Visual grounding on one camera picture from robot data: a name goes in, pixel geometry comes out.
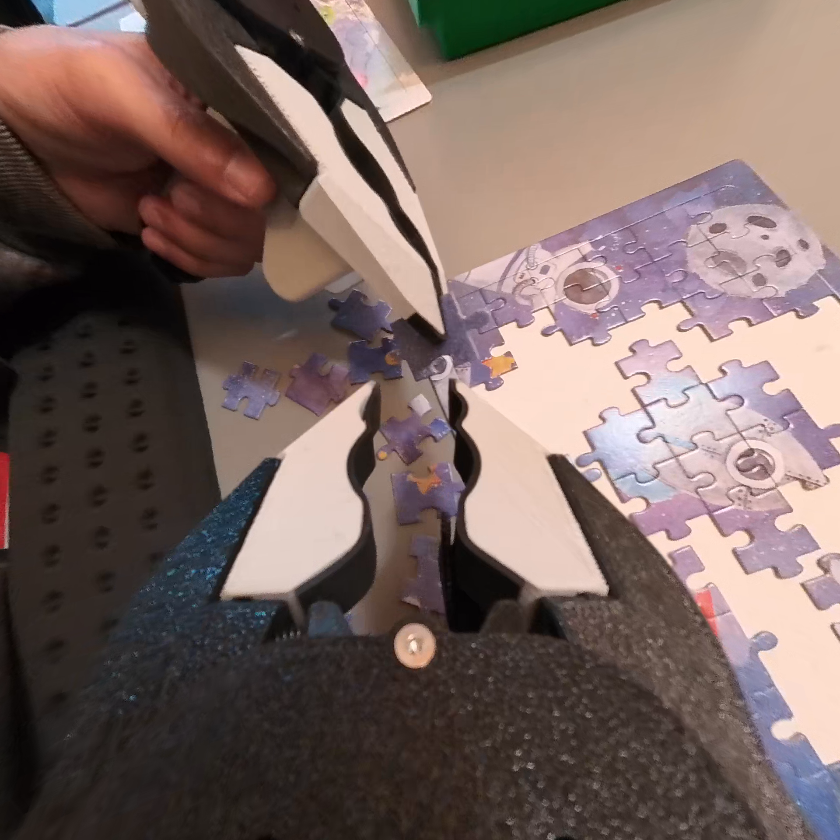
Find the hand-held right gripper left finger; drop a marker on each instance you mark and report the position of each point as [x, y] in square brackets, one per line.
[302, 518]

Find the puzzle pieces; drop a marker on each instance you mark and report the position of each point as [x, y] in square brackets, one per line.
[253, 387]

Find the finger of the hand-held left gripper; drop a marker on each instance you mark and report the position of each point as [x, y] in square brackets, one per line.
[400, 177]
[354, 223]

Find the person's left hand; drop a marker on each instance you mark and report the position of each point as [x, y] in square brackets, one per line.
[98, 131]

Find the space puzzle board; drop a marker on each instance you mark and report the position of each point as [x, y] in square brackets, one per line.
[656, 229]

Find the grey desk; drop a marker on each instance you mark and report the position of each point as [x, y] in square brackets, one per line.
[558, 118]

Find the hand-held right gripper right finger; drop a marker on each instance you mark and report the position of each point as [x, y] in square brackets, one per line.
[531, 518]

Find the person's left forearm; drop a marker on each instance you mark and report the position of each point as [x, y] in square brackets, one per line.
[39, 223]

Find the dark blue jigsaw puzzle piece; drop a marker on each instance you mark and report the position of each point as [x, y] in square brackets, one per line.
[420, 341]

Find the green plastic bin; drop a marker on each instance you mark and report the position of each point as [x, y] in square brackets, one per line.
[512, 26]

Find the colourful cartoon puzzle board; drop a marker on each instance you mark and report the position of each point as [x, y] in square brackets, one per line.
[387, 79]

